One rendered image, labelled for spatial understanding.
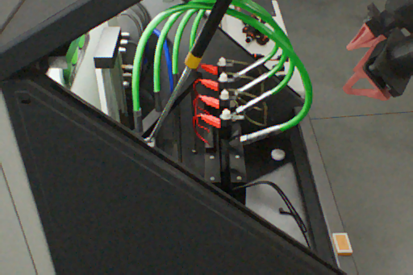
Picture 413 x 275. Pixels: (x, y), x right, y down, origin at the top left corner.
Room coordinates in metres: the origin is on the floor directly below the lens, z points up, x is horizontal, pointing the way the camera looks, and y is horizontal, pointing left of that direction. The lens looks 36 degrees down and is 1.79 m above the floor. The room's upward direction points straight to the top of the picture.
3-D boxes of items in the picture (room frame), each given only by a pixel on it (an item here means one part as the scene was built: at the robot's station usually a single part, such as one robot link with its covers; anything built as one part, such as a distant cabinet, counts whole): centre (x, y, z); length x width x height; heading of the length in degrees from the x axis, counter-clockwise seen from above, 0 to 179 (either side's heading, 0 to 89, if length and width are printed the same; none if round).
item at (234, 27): (1.62, -0.16, 0.97); 0.70 x 0.22 x 0.03; 1
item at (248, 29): (1.65, -0.16, 1.01); 0.23 x 0.11 x 0.06; 1
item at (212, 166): (1.03, -0.03, 0.91); 0.34 x 0.10 x 0.15; 1
